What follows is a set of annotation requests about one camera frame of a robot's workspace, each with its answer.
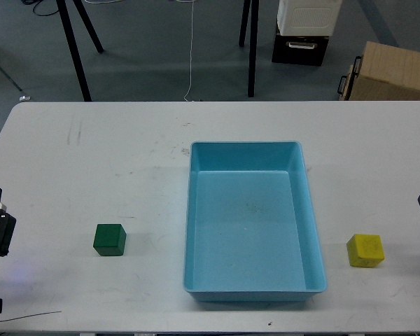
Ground green wooden block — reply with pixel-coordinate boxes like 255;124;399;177
93;223;127;256

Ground wooden box with handles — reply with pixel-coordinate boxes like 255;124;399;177
337;41;420;101

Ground white appliance box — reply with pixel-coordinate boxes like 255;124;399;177
277;0;342;36

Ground black tripod legs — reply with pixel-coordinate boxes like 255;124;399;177
55;0;105;102
238;0;260;98

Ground black storage crate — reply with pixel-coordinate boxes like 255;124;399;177
272;27;330;67

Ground black right tripod legs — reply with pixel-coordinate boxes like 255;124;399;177
238;0;260;98

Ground white hanging cable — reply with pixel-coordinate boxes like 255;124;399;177
176;0;197;103

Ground thin black cable on table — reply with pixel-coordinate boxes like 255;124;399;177
0;310;62;324

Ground black left tripod legs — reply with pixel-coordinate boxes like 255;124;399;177
55;0;105;102

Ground yellow wooden block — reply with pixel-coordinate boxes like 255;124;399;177
346;234;385;268

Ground light blue plastic box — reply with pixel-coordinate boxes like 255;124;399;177
183;141;327;302

